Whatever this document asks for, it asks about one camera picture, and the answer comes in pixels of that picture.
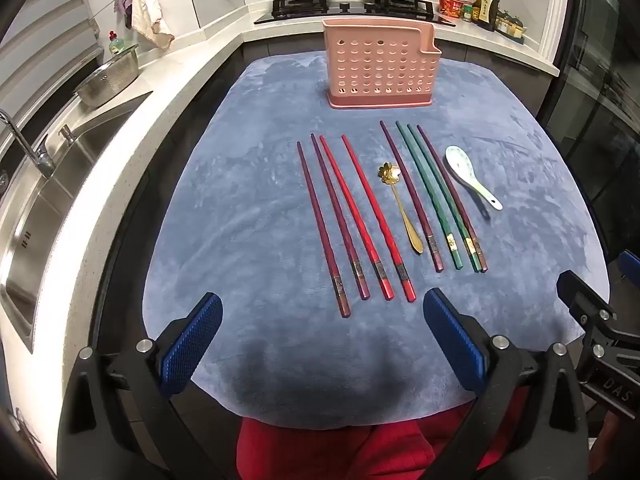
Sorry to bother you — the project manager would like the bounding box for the dark glass door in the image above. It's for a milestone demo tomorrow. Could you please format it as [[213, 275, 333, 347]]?
[[542, 0, 640, 261]]

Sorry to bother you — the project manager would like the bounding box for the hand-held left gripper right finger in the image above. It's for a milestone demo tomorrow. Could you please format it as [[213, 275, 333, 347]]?
[[423, 287, 594, 480]]

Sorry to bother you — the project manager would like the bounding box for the white ceramic soup spoon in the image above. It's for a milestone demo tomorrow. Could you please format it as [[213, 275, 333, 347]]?
[[444, 145, 504, 211]]

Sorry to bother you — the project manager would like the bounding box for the green dish soap bottle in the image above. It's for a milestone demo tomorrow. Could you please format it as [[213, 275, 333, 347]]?
[[107, 31, 132, 56]]

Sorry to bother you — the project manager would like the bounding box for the stainless steel sink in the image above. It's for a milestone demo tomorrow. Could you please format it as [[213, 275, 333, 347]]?
[[0, 91, 153, 356]]

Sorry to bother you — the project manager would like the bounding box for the steel colander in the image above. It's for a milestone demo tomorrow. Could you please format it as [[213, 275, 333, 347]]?
[[72, 44, 141, 108]]

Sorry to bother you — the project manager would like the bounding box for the white window blind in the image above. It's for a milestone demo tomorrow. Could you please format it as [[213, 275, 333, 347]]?
[[0, 0, 108, 106]]

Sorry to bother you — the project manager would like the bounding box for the red chopstick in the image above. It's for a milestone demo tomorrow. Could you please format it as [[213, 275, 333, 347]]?
[[341, 134, 418, 303], [319, 135, 396, 302]]

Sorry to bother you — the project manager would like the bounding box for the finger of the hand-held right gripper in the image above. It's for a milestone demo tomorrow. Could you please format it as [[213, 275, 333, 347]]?
[[556, 269, 640, 357], [616, 249, 640, 287]]

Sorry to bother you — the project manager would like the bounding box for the person's red clothing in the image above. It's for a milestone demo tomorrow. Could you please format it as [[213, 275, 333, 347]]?
[[236, 387, 531, 480]]

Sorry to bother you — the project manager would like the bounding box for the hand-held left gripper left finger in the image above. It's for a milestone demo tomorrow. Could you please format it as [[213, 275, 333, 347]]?
[[57, 291, 224, 480]]

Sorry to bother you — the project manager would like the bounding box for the green chopstick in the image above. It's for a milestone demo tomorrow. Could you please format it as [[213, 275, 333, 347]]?
[[407, 123, 481, 273], [395, 120, 462, 269]]

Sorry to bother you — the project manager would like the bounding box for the dark soy sauce bottle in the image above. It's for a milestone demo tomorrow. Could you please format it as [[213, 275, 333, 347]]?
[[472, 0, 501, 28]]

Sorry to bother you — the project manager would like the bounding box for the black gas stove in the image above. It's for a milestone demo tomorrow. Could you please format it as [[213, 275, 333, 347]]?
[[254, 0, 458, 26]]

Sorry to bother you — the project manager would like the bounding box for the chrome faucet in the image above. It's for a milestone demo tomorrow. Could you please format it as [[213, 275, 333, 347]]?
[[0, 110, 56, 181]]

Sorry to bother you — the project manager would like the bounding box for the gold flower spoon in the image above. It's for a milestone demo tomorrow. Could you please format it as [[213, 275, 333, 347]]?
[[377, 161, 425, 255]]

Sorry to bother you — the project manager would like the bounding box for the maroon chopstick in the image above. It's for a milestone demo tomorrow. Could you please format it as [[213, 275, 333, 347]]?
[[416, 125, 489, 273], [296, 141, 352, 319], [380, 120, 445, 273], [310, 133, 371, 302]]

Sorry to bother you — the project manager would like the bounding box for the white hanging cloth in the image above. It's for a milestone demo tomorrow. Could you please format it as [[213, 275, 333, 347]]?
[[131, 0, 175, 51]]

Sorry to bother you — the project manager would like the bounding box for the blue plush table cloth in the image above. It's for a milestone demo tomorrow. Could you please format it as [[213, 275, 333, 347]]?
[[141, 52, 612, 432]]

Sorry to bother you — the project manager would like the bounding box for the set of small condiment jars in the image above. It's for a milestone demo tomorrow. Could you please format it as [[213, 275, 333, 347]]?
[[495, 10, 526, 43]]

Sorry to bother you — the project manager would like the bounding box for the pink perforated utensil holder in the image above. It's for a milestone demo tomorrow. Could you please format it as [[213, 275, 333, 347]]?
[[322, 18, 442, 109]]

